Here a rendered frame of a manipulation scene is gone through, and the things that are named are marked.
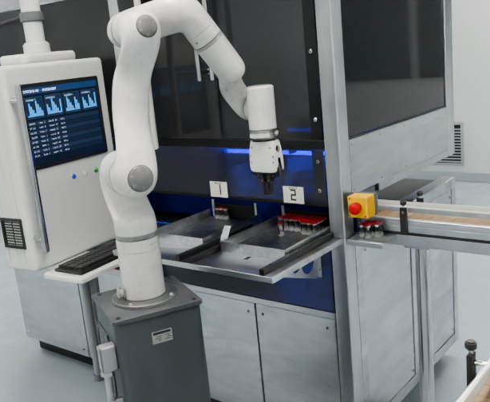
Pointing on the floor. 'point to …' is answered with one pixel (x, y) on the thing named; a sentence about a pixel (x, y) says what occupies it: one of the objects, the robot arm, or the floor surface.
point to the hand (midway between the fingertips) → (268, 187)
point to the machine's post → (339, 195)
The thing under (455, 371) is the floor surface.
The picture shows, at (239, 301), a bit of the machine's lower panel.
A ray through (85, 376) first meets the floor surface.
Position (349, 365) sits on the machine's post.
